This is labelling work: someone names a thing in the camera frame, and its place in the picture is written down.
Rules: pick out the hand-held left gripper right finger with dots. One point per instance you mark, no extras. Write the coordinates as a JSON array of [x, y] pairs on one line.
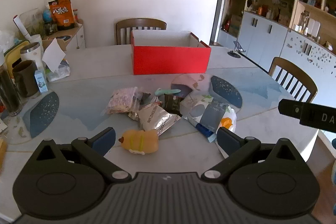
[[228, 140]]

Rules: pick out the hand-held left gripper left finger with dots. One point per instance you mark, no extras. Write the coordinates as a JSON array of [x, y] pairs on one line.
[[105, 138]]

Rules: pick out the white patterned wipes pack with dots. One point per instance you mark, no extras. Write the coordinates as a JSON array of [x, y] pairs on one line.
[[210, 113]]

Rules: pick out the yellow plush toy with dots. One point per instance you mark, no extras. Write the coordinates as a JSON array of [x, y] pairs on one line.
[[140, 141]]

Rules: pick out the pink patterned snack packet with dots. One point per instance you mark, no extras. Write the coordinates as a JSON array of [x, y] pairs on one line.
[[122, 100]]

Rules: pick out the clear bag of dark snacks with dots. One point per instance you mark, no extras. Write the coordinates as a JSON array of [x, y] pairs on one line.
[[143, 99]]

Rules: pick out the silver snack packet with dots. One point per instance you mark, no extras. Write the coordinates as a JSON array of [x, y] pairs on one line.
[[157, 117]]

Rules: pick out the black snack packet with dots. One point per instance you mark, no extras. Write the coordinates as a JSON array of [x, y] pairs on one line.
[[173, 104]]

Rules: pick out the white cardboard box red edges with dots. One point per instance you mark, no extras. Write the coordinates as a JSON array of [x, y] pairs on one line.
[[170, 60]]

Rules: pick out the white marble desktop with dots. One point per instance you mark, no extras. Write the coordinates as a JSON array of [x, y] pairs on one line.
[[105, 64]]

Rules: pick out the person's right hand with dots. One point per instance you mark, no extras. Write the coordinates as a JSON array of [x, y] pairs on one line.
[[334, 144]]

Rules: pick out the wooden chair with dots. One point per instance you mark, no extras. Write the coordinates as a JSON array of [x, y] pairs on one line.
[[304, 79], [123, 29]]

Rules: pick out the printed table mat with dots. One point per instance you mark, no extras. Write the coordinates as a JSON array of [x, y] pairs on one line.
[[78, 98]]

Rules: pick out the teal plastic piece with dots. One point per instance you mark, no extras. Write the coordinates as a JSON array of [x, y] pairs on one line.
[[166, 91]]

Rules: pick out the tissue pack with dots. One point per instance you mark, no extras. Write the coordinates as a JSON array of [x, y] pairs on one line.
[[61, 71]]

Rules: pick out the small blue white carton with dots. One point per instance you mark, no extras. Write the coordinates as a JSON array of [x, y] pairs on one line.
[[41, 82]]

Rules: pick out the grey phone stand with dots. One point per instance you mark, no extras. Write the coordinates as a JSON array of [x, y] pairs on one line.
[[239, 46]]

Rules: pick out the white tissue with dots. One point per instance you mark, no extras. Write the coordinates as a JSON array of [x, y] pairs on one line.
[[53, 54]]

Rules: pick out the brown mug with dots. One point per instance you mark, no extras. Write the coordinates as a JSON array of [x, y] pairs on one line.
[[25, 79]]

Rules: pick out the white wood sideboard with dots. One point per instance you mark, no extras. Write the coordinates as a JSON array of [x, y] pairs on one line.
[[77, 37]]

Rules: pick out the blue round plate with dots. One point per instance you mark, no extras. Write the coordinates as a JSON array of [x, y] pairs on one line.
[[63, 38]]

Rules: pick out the white steel-rim thermos cup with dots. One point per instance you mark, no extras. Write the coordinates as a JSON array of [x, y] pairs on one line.
[[31, 52]]

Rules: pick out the dark glass jar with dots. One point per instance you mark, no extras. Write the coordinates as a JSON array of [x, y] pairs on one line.
[[50, 28]]

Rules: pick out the yellow holder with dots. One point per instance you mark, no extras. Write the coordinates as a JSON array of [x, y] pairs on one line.
[[11, 56]]

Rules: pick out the orange snack bag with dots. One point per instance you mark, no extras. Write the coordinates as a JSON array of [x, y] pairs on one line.
[[61, 14]]

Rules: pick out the small globe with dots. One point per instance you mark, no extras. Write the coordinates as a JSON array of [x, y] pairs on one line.
[[47, 15]]

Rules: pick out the rolled white paper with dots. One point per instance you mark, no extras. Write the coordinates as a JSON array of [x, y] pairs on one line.
[[22, 27]]

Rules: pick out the white plastic bag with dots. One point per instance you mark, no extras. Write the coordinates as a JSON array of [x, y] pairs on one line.
[[6, 39]]

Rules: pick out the glass fish tank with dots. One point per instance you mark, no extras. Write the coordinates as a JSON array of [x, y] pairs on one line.
[[31, 19]]

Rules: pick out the white and wood wall cabinet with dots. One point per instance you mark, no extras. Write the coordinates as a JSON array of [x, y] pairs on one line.
[[262, 27]]

